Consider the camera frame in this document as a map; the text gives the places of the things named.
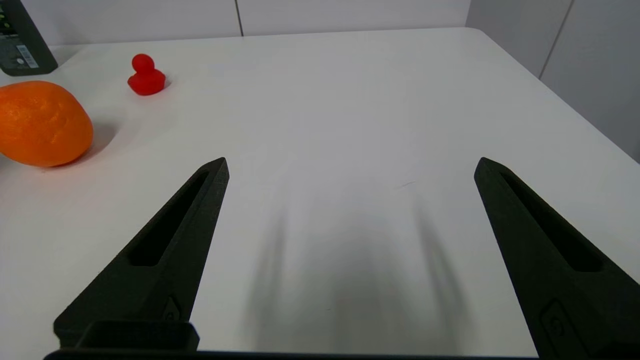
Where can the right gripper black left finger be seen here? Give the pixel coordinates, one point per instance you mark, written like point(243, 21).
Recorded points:
point(165, 270)

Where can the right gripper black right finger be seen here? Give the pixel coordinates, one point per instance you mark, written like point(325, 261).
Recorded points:
point(575, 300)

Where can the red toy duck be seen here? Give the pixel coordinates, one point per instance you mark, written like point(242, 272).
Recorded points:
point(146, 80)

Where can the orange fruit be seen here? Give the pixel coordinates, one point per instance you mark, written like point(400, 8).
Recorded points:
point(42, 125)

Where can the dark green pump bottle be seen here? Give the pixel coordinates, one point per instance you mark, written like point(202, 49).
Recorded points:
point(22, 40)

